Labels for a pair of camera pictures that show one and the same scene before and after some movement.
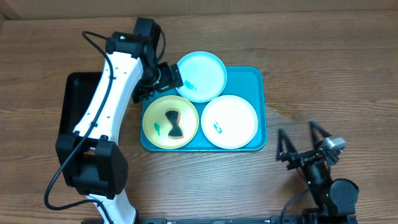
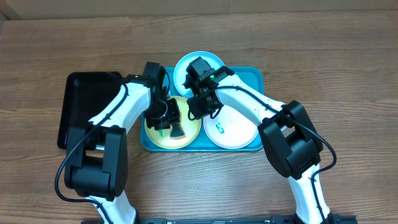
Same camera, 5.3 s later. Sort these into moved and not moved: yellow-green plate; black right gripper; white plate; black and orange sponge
Moved: black right gripper
Not moved: white plate; yellow-green plate; black and orange sponge
